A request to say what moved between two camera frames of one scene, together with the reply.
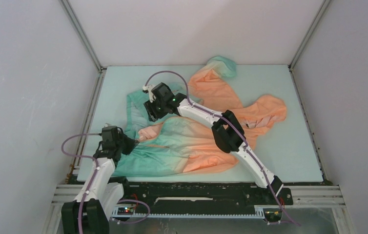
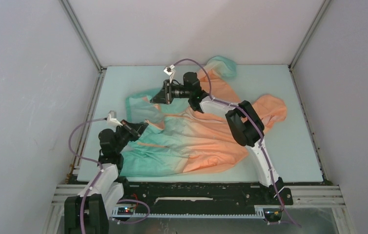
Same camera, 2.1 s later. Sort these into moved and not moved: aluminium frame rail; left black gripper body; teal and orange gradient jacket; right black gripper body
Moved: right black gripper body; left black gripper body
Not moved: teal and orange gradient jacket; aluminium frame rail
